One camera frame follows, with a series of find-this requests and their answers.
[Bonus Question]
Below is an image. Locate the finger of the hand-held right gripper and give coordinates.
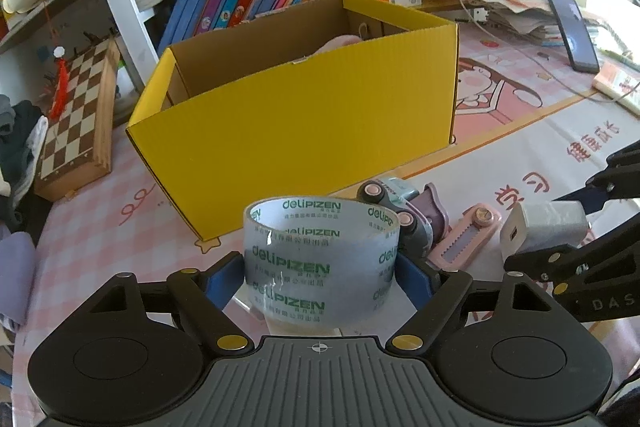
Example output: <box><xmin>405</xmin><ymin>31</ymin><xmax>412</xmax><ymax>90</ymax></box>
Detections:
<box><xmin>552</xmin><ymin>144</ymin><xmax>640</xmax><ymax>214</ymax></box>
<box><xmin>503</xmin><ymin>216</ymin><xmax>640</xmax><ymax>299</ymax></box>

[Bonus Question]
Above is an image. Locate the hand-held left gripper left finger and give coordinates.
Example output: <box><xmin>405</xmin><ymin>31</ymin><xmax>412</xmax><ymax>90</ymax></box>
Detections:
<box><xmin>79</xmin><ymin>252</ymin><xmax>254</xmax><ymax>355</ymax></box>

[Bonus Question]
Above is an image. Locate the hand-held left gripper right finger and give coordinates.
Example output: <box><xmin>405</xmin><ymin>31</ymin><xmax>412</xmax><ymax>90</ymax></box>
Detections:
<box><xmin>386</xmin><ymin>253</ymin><xmax>559</xmax><ymax>355</ymax></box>

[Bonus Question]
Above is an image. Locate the white USB charger plug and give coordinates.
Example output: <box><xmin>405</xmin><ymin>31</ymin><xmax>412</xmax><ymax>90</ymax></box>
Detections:
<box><xmin>500</xmin><ymin>202</ymin><xmax>589</xmax><ymax>266</ymax></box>

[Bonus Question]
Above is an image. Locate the pastel toy car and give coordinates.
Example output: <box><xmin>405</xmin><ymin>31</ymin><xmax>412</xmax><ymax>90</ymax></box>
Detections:
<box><xmin>356</xmin><ymin>177</ymin><xmax>451</xmax><ymax>260</ymax></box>

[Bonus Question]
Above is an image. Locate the clear packing tape roll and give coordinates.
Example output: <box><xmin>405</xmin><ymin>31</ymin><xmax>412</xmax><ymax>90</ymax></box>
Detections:
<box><xmin>243</xmin><ymin>196</ymin><xmax>401</xmax><ymax>334</ymax></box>

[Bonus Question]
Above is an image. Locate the yellow cardboard box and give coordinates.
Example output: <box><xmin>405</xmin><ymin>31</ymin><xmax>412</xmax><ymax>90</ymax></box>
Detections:
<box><xmin>125</xmin><ymin>0</ymin><xmax>460</xmax><ymax>242</ymax></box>

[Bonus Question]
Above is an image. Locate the pink utility knife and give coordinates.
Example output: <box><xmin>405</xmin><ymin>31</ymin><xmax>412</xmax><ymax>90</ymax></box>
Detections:
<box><xmin>427</xmin><ymin>203</ymin><xmax>502</xmax><ymax>270</ymax></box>

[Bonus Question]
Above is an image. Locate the pink printed tablecloth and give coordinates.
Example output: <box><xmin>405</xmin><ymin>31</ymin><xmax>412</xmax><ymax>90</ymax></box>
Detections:
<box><xmin>12</xmin><ymin>24</ymin><xmax>640</xmax><ymax>427</ymax></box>

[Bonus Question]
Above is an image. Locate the black smartphone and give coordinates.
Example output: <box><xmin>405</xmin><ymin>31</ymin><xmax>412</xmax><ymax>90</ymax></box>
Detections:
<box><xmin>546</xmin><ymin>0</ymin><xmax>600</xmax><ymax>74</ymax></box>

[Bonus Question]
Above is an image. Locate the stack of papers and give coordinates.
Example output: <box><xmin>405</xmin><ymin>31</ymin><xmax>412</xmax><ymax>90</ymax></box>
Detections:
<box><xmin>445</xmin><ymin>0</ymin><xmax>587</xmax><ymax>48</ymax></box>

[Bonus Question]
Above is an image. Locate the purple folded cloth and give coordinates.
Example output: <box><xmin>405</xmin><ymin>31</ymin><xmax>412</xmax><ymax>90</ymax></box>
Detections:
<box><xmin>0</xmin><ymin>232</ymin><xmax>37</xmax><ymax>329</ymax></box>

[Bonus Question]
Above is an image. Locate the wooden folding chessboard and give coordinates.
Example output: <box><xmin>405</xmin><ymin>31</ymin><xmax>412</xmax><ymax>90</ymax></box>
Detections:
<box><xmin>34</xmin><ymin>38</ymin><xmax>121</xmax><ymax>202</ymax></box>

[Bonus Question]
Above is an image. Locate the pile of clothes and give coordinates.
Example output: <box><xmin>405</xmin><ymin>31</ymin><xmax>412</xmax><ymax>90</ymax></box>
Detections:
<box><xmin>0</xmin><ymin>94</ymin><xmax>49</xmax><ymax>233</ymax></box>

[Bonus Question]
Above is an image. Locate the pink soft item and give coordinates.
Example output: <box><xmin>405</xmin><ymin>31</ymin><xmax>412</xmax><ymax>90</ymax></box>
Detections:
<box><xmin>312</xmin><ymin>34</ymin><xmax>362</xmax><ymax>56</ymax></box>

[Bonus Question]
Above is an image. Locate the red tassel charm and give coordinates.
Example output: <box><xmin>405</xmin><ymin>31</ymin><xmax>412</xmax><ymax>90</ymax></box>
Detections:
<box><xmin>47</xmin><ymin>47</ymin><xmax>71</xmax><ymax>120</ymax></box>

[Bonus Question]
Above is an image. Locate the white bookshelf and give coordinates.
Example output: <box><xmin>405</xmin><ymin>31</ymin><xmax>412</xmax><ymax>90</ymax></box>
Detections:
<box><xmin>0</xmin><ymin>0</ymin><xmax>545</xmax><ymax>96</ymax></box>

